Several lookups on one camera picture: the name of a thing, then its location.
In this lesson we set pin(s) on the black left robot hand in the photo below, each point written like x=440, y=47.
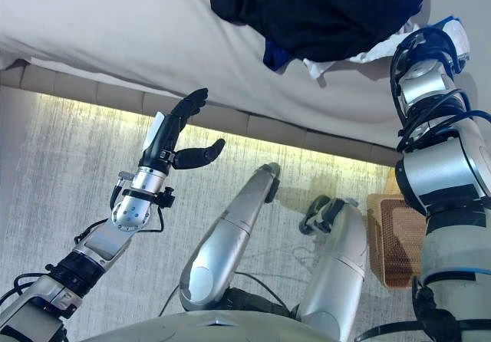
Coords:
x=161, y=142

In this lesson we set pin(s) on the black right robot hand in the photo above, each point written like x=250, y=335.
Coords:
x=458, y=37

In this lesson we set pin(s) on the silver right robot leg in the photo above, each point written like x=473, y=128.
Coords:
x=337, y=265

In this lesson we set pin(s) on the beige upholstered bed frame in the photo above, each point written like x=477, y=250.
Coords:
x=115, y=96

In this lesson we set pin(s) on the grey robot torso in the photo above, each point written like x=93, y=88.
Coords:
x=211, y=328

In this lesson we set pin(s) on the navy blue garment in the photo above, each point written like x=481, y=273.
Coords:
x=278, y=58

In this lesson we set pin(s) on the large bed grey cover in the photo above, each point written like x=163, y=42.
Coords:
x=134, y=31

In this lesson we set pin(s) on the white garment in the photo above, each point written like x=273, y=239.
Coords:
x=364, y=56

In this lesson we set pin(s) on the silver left robot leg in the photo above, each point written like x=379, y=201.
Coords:
x=230, y=234

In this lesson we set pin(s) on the black garment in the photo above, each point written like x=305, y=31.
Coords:
x=326, y=8

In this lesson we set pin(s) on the silver robot leg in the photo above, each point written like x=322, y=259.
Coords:
x=337, y=265
x=230, y=234

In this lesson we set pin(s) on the wooden woven basket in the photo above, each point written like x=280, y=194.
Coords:
x=399, y=238

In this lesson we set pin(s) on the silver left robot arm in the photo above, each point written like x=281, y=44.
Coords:
x=130, y=208

